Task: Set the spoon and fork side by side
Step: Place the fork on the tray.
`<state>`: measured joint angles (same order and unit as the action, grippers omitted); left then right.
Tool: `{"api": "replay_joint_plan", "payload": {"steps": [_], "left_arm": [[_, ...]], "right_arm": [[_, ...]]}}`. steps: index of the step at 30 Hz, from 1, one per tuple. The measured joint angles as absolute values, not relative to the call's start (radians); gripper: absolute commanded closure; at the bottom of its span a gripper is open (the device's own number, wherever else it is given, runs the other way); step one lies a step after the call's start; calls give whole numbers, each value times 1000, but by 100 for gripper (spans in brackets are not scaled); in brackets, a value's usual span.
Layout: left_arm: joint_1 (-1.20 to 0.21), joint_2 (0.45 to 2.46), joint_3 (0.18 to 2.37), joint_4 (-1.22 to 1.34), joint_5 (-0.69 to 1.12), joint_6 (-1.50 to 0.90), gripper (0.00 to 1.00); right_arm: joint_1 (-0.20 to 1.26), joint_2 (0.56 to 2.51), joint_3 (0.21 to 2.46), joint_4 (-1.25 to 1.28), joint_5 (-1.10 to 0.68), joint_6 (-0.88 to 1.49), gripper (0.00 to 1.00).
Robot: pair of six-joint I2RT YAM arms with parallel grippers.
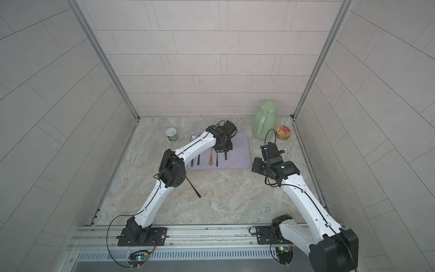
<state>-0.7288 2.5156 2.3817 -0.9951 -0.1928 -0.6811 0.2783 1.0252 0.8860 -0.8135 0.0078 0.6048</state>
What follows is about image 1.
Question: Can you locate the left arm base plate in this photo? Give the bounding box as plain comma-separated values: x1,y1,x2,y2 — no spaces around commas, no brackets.
116,227,168,247

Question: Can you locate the circuit board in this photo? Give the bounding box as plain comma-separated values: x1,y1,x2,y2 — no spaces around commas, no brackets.
128,250,150,269
274,246,294,266

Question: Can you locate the lilac plastic tray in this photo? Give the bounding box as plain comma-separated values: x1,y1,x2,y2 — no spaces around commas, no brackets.
186,133,251,171

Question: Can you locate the gold ornate fork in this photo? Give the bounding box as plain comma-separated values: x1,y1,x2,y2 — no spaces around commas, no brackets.
208,148,214,166

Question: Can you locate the small white paper cup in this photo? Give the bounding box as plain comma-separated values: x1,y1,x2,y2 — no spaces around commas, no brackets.
165,128,178,142

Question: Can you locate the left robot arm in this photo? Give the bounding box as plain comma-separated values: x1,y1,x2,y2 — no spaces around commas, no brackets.
124,120,237,245

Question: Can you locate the round yellow tin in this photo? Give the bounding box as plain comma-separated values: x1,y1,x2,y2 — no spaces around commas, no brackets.
275,125,292,141

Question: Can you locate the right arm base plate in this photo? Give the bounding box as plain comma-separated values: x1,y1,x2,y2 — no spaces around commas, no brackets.
249,226,292,245

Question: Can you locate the teal handled fork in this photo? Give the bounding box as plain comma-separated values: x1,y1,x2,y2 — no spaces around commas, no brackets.
190,134,197,167

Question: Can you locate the right circuit board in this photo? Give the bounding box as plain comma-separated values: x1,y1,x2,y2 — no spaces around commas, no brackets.
274,246,294,266

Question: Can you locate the dark grey spoon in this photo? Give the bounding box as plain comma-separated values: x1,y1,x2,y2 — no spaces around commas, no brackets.
186,177,202,198

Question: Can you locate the green plastic jug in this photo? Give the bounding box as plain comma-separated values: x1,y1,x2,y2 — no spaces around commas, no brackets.
252,101,278,140

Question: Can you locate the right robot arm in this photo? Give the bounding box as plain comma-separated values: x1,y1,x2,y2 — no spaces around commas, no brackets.
252,142,359,272

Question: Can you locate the aluminium front rail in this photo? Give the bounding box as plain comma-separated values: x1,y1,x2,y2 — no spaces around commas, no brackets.
67,224,308,250

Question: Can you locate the left circuit board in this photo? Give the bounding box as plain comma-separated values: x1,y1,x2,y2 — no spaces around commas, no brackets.
128,250,150,269

